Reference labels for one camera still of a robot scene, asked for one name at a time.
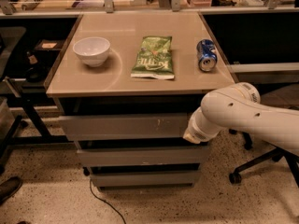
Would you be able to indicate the black shoe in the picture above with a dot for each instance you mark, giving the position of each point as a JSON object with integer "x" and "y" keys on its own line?
{"x": 9, "y": 188}

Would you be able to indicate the grey drawer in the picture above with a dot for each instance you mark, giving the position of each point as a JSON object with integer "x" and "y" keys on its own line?
{"x": 145, "y": 179}
{"x": 117, "y": 127}
{"x": 143, "y": 156}

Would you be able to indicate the white ceramic bowl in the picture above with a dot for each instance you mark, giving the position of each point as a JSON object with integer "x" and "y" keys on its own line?
{"x": 92, "y": 51}

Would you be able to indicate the black office chair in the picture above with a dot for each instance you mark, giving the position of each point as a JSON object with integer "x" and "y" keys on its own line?
{"x": 275, "y": 155}

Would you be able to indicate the grey top drawer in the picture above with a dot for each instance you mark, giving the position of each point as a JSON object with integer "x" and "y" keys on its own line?
{"x": 117, "y": 127}

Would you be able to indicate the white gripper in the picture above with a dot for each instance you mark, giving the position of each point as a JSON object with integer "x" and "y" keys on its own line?
{"x": 196, "y": 133}

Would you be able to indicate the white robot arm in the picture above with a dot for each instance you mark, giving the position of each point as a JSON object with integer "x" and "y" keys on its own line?
{"x": 238, "y": 107}

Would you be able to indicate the green chip bag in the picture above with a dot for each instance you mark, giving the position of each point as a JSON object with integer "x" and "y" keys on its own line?
{"x": 154, "y": 59}

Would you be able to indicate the blue soda can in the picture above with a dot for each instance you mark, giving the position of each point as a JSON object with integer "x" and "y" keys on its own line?
{"x": 206, "y": 55}

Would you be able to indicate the grey middle drawer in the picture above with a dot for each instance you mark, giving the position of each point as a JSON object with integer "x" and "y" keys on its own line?
{"x": 143, "y": 156}

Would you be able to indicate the grey bottom drawer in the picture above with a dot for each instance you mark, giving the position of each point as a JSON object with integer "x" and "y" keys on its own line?
{"x": 145, "y": 179}

